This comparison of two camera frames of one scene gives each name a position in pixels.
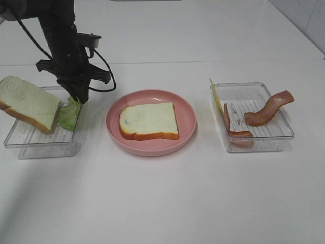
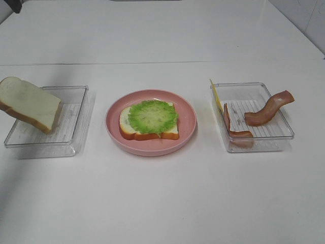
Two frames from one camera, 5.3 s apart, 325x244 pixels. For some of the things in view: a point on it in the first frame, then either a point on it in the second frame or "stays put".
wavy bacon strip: x=264 y=115 stays put
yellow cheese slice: x=217 y=96 stays put
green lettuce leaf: x=68 y=114 to x=153 y=117
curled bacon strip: x=234 y=134 stays put
